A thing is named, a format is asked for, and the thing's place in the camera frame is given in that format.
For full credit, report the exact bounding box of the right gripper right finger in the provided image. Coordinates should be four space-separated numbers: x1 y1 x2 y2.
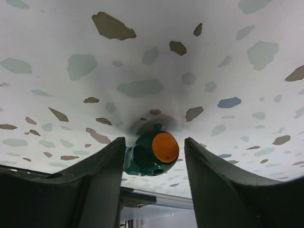
184 138 304 228

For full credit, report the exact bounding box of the aluminium frame rail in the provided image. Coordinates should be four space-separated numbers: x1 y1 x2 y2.
120 187 194 210

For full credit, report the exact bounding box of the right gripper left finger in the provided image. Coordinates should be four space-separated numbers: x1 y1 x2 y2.
0 137 125 228

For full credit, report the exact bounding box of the short green screwdriver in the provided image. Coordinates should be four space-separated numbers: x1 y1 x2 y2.
124 130 180 177

